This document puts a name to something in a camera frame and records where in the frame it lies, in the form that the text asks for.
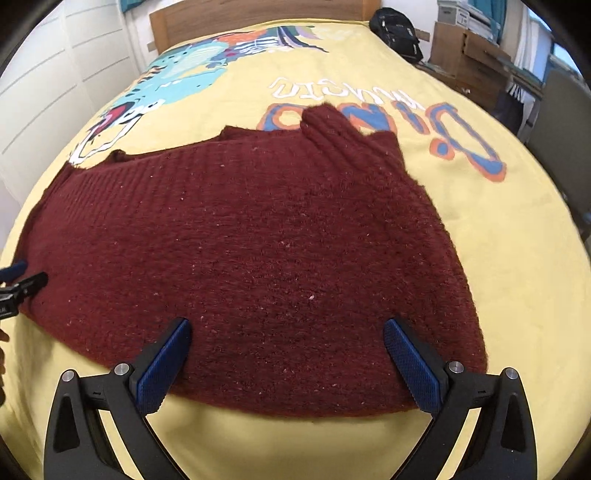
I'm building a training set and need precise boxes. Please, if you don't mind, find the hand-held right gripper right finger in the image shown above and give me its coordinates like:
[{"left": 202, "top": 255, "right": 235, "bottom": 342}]
[{"left": 384, "top": 318, "right": 539, "bottom": 480}]

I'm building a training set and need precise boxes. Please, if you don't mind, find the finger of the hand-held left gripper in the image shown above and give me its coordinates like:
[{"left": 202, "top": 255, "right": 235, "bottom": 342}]
[
  {"left": 0, "top": 261, "right": 27, "bottom": 283},
  {"left": 0, "top": 272, "right": 49, "bottom": 308}
]

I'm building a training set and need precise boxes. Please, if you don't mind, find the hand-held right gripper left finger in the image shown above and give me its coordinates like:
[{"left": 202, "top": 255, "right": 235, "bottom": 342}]
[{"left": 44, "top": 318, "right": 193, "bottom": 480}]

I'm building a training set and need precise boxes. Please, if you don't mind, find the dark red knitted sweater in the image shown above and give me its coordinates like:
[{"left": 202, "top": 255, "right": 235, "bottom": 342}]
[{"left": 14, "top": 104, "right": 489, "bottom": 418}]

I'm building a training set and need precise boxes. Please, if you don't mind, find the yellow printed dinosaur blanket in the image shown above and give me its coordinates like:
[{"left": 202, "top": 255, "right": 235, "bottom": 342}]
[{"left": 0, "top": 18, "right": 589, "bottom": 480}]

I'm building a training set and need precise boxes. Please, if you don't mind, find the white wardrobe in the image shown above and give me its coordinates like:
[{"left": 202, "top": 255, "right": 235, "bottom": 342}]
[{"left": 0, "top": 0, "right": 160, "bottom": 195}]

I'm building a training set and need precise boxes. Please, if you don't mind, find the dark carrier bag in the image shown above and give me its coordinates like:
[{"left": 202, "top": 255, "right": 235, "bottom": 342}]
[{"left": 492, "top": 83, "right": 530, "bottom": 139}]

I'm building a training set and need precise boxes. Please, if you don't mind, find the grey chair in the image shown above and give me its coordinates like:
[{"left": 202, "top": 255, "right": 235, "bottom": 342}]
[{"left": 526, "top": 67, "right": 591, "bottom": 195}]

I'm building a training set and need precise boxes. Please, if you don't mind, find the wooden bed headboard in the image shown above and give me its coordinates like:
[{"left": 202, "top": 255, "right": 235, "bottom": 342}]
[{"left": 149, "top": 0, "right": 372, "bottom": 54}]

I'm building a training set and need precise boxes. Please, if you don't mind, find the wooden drawer cabinet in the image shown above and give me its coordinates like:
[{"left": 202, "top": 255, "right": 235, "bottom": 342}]
[{"left": 429, "top": 21, "right": 513, "bottom": 100}]

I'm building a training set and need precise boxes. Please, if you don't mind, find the black backpack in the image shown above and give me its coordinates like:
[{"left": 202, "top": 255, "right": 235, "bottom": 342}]
[{"left": 369, "top": 7, "right": 424, "bottom": 65}]

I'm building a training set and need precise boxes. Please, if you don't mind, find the grey storage box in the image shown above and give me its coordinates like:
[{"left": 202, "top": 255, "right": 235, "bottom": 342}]
[{"left": 436, "top": 0, "right": 472, "bottom": 27}]

